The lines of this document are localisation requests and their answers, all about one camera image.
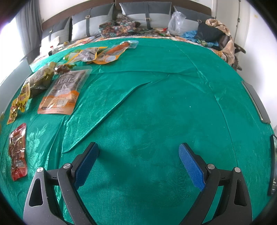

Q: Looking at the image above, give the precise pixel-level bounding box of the large orange grey nut packet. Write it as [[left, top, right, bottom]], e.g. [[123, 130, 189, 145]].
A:
[[37, 66, 93, 115]]

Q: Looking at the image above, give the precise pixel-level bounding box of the green bedspread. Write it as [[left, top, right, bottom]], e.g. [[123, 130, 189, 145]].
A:
[[0, 36, 276, 225]]

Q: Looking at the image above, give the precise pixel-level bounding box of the clear plastic bag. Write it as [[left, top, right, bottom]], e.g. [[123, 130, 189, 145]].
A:
[[167, 11, 187, 36]]

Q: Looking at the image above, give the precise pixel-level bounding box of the small brown snack packet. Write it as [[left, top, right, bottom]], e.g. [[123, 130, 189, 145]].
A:
[[54, 64, 71, 75]]

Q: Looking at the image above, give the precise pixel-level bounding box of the black bag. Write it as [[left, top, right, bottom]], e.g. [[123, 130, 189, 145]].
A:
[[194, 22, 226, 43]]

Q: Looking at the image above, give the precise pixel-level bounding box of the grey curtain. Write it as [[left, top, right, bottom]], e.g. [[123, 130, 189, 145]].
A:
[[16, 3, 43, 58]]

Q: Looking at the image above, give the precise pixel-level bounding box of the red meat snack packet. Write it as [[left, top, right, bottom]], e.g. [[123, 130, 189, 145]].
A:
[[8, 123, 28, 181]]

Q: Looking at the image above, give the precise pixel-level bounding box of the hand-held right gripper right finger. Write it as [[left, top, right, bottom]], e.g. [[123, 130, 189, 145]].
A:
[[178, 142, 253, 225]]

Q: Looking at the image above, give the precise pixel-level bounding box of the blue cloth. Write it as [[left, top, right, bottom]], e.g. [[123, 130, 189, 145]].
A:
[[180, 30, 220, 49]]

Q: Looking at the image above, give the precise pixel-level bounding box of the yellow grey snack packet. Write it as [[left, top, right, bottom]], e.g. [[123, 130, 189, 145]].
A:
[[69, 48, 100, 63]]

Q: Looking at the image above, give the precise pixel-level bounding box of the grey strapped pillow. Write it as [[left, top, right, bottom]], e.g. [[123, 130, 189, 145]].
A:
[[71, 3, 115, 41], [119, 2, 173, 30], [173, 5, 215, 35], [41, 17, 72, 47]]

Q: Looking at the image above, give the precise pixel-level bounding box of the orange snack packet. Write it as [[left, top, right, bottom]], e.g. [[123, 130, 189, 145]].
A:
[[93, 44, 128, 65]]

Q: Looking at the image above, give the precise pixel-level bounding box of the large grey side board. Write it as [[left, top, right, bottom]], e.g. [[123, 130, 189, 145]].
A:
[[0, 59, 33, 87]]

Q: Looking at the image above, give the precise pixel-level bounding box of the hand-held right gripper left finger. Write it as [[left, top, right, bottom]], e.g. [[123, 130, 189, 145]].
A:
[[23, 142, 100, 225]]

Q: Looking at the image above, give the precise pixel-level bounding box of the dark olive vegetable packet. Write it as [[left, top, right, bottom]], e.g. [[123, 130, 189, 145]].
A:
[[27, 61, 57, 99]]

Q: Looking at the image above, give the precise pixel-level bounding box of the clear orange sausage packet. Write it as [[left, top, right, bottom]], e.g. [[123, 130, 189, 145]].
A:
[[119, 40, 139, 49]]

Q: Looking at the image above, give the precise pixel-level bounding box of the green cornered snack packet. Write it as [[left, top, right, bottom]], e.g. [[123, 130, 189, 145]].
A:
[[64, 53, 76, 64]]

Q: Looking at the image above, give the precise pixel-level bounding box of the beige printed cloth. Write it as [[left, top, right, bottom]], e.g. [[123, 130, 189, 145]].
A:
[[205, 18, 236, 66]]

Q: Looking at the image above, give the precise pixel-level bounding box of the dark grey side board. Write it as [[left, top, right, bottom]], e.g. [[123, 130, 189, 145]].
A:
[[267, 134, 277, 196]]

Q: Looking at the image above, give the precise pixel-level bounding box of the dark floral cloth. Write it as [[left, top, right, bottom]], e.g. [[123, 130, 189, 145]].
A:
[[99, 13, 141, 38]]

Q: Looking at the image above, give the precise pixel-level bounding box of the narrow grey side board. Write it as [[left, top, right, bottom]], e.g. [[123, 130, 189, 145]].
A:
[[241, 81, 271, 124]]

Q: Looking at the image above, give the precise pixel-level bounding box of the floral bedsheet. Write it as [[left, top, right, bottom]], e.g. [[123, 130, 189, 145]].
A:
[[29, 32, 231, 65]]

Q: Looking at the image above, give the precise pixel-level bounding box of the white box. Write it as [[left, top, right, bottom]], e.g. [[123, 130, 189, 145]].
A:
[[40, 36, 60, 55]]

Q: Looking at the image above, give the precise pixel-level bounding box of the dark brown chair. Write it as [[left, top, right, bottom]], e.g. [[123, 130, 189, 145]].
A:
[[218, 35, 247, 71]]

